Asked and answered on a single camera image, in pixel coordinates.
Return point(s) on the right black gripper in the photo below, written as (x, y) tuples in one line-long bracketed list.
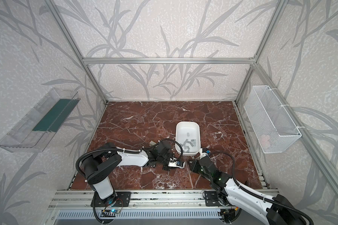
[(197, 168)]

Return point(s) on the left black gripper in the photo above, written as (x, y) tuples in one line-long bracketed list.
[(167, 165)]

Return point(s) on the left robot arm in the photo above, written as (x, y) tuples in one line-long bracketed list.
[(96, 166)]

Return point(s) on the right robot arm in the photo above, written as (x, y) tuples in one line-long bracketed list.
[(268, 209)]

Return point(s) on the staple strips in tray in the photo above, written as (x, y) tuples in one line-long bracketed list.
[(189, 143)]

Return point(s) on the white oval tray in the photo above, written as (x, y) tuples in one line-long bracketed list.
[(191, 127)]

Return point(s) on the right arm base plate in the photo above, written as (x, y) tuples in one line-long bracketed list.
[(211, 198)]

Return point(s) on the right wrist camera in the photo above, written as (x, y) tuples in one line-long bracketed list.
[(204, 152)]

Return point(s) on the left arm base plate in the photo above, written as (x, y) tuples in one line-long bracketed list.
[(117, 199)]

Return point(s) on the white wire mesh basket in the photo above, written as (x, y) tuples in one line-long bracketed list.
[(274, 128)]

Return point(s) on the aluminium front rail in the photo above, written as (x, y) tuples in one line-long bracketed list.
[(139, 199)]

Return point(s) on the clear acrylic wall shelf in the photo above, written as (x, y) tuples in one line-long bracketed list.
[(37, 128)]

